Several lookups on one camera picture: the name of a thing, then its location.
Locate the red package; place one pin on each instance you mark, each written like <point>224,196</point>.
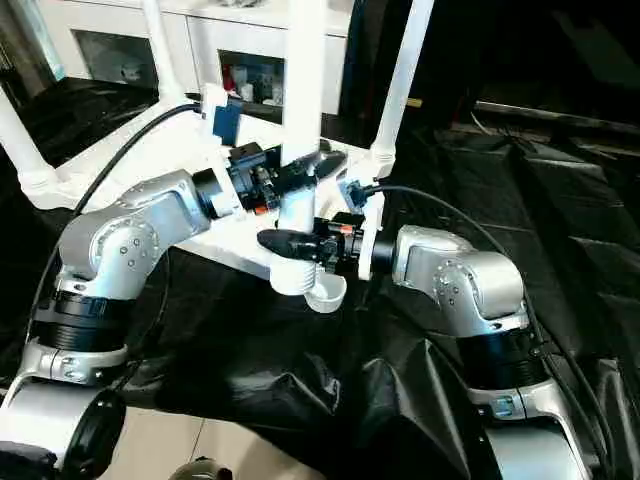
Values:
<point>228,79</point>

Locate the black glossy mat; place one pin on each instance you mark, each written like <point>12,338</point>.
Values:
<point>525,200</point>

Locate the black flat monitor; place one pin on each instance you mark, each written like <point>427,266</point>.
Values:
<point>550,115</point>

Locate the white plastic table top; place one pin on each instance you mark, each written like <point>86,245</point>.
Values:
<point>225,255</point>

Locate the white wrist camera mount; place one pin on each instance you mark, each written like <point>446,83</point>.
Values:
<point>367,250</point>
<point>220,165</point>

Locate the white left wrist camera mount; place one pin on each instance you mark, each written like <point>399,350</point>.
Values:
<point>220,165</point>

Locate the small yellow label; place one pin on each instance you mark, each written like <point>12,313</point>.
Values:
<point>414,102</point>

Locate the white glass door cabinet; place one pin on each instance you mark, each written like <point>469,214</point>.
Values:
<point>210,40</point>

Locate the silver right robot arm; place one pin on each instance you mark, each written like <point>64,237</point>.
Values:
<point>475,280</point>

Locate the small white cup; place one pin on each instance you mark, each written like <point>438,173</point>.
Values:
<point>246,90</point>

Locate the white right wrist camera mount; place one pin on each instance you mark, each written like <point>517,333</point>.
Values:
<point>367,250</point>

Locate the dark brown rounded object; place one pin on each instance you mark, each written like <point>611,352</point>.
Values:
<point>202,471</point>

